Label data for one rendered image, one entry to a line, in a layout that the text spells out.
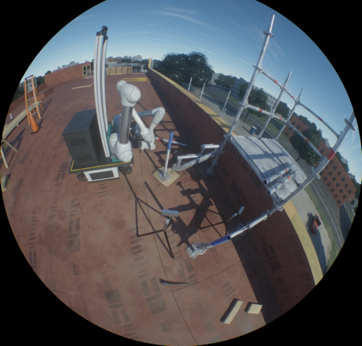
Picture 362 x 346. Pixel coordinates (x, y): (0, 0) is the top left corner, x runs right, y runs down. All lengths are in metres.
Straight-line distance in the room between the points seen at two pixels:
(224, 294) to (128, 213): 1.53
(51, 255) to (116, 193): 1.32
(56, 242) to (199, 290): 1.74
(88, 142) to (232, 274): 2.24
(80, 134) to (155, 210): 1.23
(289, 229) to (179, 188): 1.52
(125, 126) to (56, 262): 1.80
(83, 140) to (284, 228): 2.37
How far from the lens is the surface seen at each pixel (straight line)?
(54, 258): 1.94
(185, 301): 1.58
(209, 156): 1.80
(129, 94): 1.02
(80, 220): 1.76
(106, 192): 1.78
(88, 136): 1.45
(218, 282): 1.66
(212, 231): 1.66
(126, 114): 1.12
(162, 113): 1.64
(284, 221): 1.56
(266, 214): 1.42
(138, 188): 1.74
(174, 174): 1.89
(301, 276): 1.87
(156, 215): 1.56
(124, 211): 1.61
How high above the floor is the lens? 1.46
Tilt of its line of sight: 45 degrees down
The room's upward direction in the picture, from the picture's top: 16 degrees clockwise
